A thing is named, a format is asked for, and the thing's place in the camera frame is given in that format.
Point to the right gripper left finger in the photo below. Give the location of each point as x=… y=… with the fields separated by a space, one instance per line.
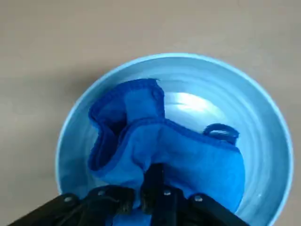
x=94 y=202

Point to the light blue plastic plate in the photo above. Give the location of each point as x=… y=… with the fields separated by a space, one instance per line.
x=263 y=131

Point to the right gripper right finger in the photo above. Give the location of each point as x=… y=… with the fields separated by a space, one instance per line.
x=188 y=207

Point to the blue cloth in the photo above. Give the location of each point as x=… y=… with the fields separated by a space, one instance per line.
x=188 y=155

